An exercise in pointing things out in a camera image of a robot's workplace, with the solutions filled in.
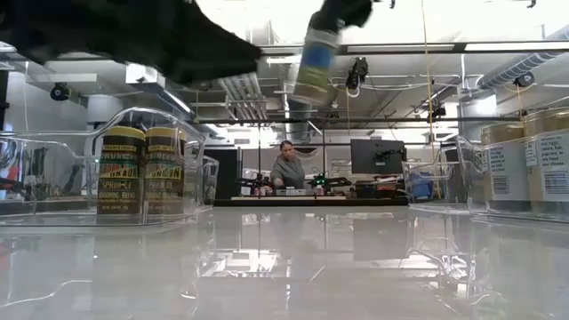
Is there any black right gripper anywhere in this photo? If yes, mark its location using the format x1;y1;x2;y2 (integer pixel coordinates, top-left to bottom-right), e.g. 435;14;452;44
309;0;374;33

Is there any clear-lid blue-green label jar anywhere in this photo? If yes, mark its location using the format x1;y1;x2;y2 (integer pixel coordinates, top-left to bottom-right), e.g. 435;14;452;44
291;27;342;107
408;172;436;200

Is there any yellow-lid chili onion jar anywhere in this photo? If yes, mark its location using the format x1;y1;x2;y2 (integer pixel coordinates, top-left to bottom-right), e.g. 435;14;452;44
96;125;147;216
144;126;187;216

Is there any tan-lid furikake spice jar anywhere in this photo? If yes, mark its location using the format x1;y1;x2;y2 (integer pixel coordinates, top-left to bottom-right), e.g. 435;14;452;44
523;108;569;217
481;122;533;212

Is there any overhead light bar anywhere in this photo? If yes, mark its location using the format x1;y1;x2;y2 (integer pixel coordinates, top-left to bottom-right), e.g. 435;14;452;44
260;40;569;57

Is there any black horizontal bar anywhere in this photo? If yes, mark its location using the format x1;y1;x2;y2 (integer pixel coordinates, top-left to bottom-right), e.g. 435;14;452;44
195;116;521;124

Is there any clear plastic bin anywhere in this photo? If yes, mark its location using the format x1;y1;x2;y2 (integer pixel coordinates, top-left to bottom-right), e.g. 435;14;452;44
0;106;208;228
401;146;461;212
199;154;220;208
455;104;569;223

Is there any person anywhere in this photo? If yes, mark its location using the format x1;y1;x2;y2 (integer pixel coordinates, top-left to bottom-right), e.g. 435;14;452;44
269;140;308;190

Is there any black monitor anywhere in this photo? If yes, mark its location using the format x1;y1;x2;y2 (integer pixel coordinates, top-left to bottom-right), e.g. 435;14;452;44
349;138;406;175

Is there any black ceiling spotlight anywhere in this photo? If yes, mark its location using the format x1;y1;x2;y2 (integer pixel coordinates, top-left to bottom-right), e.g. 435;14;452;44
514;70;536;89
49;82;72;102

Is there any black overhead camera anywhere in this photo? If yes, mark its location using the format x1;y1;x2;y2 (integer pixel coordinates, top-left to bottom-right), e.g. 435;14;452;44
345;56;370;98

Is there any silver ventilation duct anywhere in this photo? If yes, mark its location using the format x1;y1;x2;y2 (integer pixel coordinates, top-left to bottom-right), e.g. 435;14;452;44
284;100;328;143
477;24;569;90

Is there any yellow hanging cable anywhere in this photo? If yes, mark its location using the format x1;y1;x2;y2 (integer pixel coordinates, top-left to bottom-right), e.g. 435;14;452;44
420;0;436;152

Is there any black table frame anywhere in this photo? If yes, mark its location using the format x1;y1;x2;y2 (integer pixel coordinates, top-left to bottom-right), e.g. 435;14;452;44
212;196;408;207

